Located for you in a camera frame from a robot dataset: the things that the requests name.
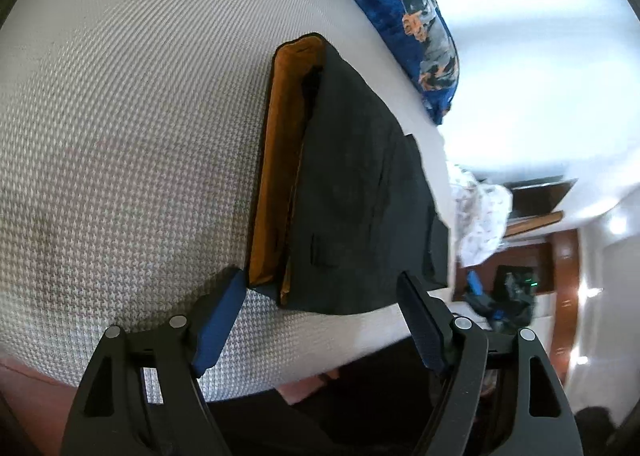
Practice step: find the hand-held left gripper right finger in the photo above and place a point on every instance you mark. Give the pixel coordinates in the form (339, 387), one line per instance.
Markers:
(422, 321)

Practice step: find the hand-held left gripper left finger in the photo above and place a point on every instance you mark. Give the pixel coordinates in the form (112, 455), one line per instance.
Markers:
(220, 321)

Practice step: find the blue dog-print blanket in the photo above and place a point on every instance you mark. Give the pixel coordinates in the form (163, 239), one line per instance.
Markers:
(400, 21)

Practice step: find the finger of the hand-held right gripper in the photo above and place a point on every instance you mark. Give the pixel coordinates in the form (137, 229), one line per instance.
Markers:
(474, 283)

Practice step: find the white dotted cloth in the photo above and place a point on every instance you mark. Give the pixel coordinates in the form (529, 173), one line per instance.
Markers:
(475, 216)

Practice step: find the black pants with orange lining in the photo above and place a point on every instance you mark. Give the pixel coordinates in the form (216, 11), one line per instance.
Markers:
(350, 186)

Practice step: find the brown wooden cabinet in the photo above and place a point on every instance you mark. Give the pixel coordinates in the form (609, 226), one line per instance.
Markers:
(565, 256)

